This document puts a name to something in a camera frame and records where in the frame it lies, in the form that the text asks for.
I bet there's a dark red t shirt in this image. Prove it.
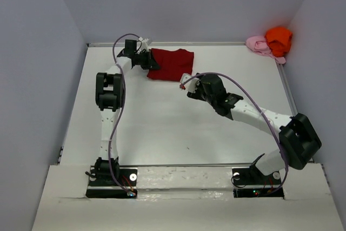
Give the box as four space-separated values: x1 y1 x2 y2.
147 49 195 82

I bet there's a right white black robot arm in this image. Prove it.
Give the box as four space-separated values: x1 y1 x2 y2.
180 72 322 187

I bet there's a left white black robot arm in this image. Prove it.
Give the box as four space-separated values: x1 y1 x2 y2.
91 37 160 190

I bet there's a pink t shirt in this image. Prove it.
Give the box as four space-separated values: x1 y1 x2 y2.
245 36 286 64

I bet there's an orange t shirt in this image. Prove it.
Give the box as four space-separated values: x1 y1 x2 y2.
265 27 293 57

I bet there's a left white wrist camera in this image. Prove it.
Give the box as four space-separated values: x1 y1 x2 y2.
138 37 152 52

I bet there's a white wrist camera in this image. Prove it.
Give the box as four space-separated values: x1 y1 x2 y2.
179 73 199 93
138 37 152 52

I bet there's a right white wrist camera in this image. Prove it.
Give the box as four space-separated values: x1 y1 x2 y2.
179 73 199 93

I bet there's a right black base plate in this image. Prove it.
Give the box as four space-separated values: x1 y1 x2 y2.
231 168 284 199

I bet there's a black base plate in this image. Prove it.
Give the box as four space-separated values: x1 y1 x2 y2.
231 168 284 199
85 167 138 199

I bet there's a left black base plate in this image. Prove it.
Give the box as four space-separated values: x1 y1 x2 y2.
85 167 138 199

